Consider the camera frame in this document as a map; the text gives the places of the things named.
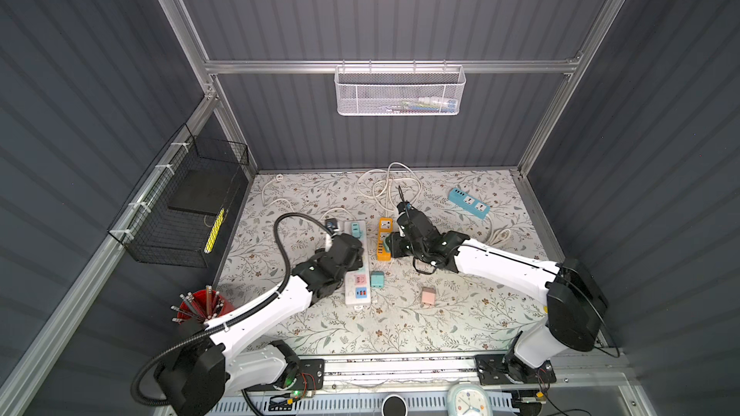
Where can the black pad in basket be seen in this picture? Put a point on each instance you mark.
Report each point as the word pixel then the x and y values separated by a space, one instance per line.
pixel 201 192

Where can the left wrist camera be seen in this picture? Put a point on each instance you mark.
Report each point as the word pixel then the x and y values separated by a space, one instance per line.
pixel 332 225

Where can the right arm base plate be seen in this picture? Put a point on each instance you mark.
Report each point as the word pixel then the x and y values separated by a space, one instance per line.
pixel 497 369

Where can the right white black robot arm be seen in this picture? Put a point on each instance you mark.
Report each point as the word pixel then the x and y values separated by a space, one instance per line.
pixel 574 304

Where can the white wire wall basket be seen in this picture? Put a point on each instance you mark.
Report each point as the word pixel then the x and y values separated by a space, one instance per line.
pixel 363 91

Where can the yellow marker in basket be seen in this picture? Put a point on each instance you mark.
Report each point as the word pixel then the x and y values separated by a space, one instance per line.
pixel 215 230

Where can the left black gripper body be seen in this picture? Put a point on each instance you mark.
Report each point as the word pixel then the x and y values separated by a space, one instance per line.
pixel 347 246

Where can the black round knob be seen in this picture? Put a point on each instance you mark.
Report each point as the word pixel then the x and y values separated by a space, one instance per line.
pixel 394 405

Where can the markers in white basket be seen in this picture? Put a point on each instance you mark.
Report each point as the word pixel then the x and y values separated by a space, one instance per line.
pixel 424 105

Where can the blue power strip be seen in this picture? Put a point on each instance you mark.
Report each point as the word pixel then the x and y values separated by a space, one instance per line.
pixel 468 203

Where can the pink plug adapter front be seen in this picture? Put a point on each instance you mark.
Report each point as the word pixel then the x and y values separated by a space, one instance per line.
pixel 428 296

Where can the red pencil cup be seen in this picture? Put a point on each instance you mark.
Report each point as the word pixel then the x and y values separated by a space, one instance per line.
pixel 204 305

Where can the floral table mat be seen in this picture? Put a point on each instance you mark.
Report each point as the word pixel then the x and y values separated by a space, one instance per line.
pixel 471 313

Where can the orange power strip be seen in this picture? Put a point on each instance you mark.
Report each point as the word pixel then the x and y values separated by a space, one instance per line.
pixel 385 228

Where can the white analog clock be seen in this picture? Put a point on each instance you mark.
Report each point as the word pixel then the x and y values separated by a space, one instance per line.
pixel 467 399

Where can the white multicolour power strip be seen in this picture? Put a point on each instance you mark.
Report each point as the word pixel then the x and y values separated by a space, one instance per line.
pixel 357 283

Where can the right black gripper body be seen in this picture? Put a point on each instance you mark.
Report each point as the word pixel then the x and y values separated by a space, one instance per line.
pixel 407 217

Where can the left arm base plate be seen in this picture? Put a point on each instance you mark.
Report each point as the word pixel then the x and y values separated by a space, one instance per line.
pixel 308 376

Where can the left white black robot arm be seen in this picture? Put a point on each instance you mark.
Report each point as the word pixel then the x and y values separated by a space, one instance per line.
pixel 208 359

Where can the black wire wall basket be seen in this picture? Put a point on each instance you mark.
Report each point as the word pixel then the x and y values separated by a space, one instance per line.
pixel 154 234

